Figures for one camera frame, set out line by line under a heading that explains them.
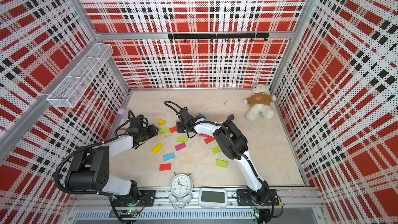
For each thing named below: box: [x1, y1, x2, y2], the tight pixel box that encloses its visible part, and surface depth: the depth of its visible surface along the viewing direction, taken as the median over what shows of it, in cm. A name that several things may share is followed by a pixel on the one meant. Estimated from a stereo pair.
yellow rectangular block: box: [151, 143, 164, 155], surface depth 92 cm
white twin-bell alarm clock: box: [168, 171, 194, 209], surface depth 75 cm
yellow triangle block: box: [158, 118, 167, 126], surface depth 103 cm
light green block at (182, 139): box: [177, 136, 189, 143], surface depth 95 cm
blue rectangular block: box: [163, 152, 175, 162], surface depth 89 cm
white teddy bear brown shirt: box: [242, 84, 277, 122], surface depth 106 cm
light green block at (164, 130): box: [159, 127, 170, 134], surface depth 100 cm
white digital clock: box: [198, 187, 229, 209], surface depth 72 cm
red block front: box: [159, 163, 172, 172], surface depth 86 cm
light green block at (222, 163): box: [216, 159, 229, 168], surface depth 86 cm
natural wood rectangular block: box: [155, 133, 167, 142], surface depth 97 cm
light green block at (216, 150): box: [211, 146, 222, 154], surface depth 90 cm
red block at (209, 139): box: [204, 135, 216, 145], surface depth 95 cm
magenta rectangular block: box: [175, 142, 187, 152], surface depth 93 cm
